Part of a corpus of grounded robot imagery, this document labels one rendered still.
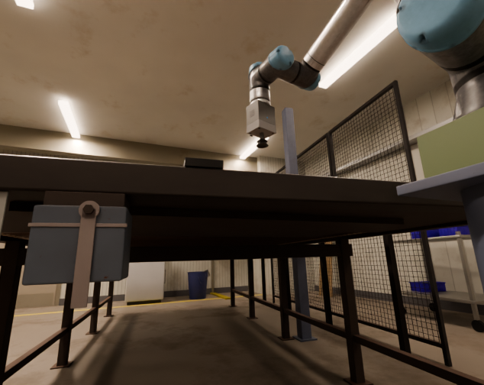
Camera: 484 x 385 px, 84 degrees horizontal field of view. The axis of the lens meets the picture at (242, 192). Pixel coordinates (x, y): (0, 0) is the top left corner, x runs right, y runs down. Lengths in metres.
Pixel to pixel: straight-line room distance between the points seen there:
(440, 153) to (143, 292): 5.29
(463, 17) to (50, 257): 0.72
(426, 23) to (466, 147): 0.21
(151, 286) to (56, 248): 5.07
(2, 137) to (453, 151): 6.20
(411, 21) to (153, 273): 5.32
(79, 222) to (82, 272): 0.08
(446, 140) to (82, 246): 0.64
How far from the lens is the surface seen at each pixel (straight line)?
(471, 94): 0.66
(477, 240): 0.62
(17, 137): 6.23
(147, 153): 5.94
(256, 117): 0.95
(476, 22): 0.61
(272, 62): 0.98
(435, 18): 0.59
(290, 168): 2.93
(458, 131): 0.60
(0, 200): 0.57
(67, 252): 0.50
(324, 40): 1.03
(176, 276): 6.41
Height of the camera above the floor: 0.74
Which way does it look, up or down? 14 degrees up
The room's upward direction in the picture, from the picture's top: 2 degrees counter-clockwise
